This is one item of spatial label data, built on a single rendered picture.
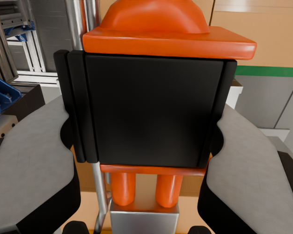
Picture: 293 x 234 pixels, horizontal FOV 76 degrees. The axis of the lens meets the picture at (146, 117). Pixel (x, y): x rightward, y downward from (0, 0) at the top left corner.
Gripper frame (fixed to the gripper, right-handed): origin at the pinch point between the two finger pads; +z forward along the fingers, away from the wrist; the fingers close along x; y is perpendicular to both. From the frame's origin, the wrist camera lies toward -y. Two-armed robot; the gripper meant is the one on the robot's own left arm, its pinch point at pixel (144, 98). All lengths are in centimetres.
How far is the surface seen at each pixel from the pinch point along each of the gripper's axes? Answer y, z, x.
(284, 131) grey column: 83, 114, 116
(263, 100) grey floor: 57, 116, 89
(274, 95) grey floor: 52, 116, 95
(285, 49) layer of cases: 9, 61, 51
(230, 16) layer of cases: -1, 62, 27
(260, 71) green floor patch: 35, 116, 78
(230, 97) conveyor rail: 27, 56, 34
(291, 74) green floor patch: 36, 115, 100
